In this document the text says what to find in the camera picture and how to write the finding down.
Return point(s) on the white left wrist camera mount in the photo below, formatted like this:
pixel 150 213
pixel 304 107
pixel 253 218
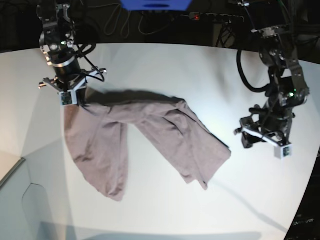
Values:
pixel 282 148

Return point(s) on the black power strip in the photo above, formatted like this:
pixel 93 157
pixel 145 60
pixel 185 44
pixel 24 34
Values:
pixel 216 18

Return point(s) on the blue plastic bin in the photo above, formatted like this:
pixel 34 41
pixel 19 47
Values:
pixel 155 5

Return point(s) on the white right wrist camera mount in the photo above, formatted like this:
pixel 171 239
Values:
pixel 70 97

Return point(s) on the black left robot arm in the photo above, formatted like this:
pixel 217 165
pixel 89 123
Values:
pixel 287 87

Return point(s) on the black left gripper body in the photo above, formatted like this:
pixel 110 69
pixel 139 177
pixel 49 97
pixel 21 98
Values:
pixel 267 125

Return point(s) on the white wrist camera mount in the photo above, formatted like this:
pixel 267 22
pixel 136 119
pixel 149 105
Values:
pixel 70 97
pixel 282 148

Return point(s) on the white cardboard box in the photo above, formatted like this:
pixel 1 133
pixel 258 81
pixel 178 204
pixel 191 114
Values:
pixel 22 206

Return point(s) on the mauve grey t-shirt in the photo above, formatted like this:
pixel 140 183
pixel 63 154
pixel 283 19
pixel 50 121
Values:
pixel 96 135

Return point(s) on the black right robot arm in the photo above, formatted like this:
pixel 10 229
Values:
pixel 57 42

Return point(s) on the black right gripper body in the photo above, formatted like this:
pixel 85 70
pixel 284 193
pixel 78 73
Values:
pixel 68 73

